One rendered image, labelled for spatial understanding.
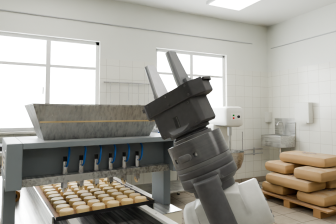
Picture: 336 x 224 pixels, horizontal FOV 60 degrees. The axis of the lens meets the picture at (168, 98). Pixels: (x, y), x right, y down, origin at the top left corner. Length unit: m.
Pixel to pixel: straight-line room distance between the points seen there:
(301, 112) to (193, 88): 4.97
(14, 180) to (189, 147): 0.83
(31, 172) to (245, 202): 0.94
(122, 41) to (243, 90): 2.43
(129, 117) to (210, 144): 0.89
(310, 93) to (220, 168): 5.02
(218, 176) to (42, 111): 0.87
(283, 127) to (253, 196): 5.27
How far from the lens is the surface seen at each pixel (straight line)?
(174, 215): 1.42
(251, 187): 0.45
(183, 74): 0.46
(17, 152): 1.14
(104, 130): 1.27
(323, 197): 4.28
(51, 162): 1.25
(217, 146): 0.43
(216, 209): 0.40
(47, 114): 1.18
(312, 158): 4.45
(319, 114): 5.31
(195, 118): 0.42
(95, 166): 1.26
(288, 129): 5.67
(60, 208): 1.27
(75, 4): 4.58
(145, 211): 1.25
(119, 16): 4.68
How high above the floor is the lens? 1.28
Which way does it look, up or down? 3 degrees up
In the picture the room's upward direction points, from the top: straight up
